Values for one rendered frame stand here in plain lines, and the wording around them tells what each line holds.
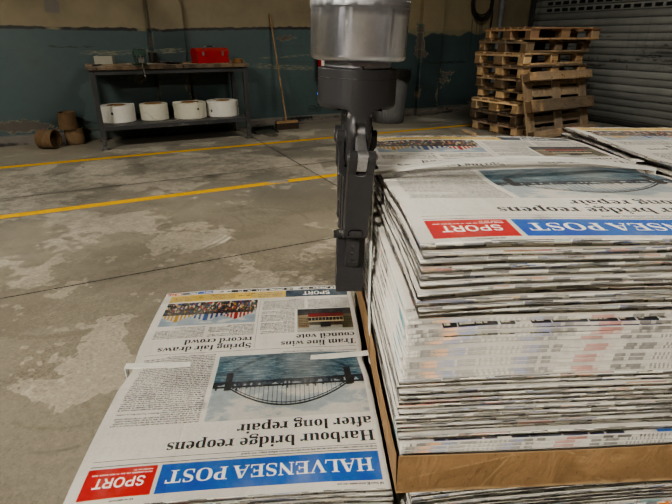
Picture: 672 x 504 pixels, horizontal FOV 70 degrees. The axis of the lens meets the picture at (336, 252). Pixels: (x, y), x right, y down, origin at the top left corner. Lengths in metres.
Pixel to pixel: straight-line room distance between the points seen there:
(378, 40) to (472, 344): 0.26
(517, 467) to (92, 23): 6.73
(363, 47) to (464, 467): 0.36
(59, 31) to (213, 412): 6.51
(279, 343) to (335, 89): 0.32
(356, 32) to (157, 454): 0.42
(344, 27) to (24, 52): 6.55
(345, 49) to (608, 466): 0.41
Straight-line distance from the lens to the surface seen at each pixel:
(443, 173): 0.50
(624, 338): 0.42
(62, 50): 6.90
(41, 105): 6.96
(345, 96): 0.45
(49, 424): 1.96
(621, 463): 0.50
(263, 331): 0.65
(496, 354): 0.38
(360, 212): 0.47
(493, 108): 7.01
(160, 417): 0.55
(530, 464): 0.46
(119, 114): 6.36
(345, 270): 0.53
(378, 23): 0.45
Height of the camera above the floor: 1.18
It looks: 24 degrees down
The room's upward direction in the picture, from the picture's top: straight up
